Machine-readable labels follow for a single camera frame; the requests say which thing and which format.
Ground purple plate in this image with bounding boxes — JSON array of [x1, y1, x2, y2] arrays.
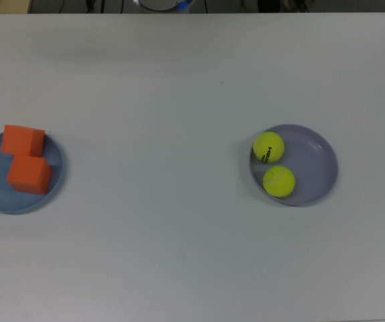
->
[[249, 123, 339, 207]]

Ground yellow tennis ball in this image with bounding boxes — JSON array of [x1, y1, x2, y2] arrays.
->
[[262, 165, 296, 198], [253, 131, 285, 164]]

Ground orange foam cube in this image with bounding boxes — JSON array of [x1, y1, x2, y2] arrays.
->
[[1, 124, 46, 158], [6, 154, 53, 196]]

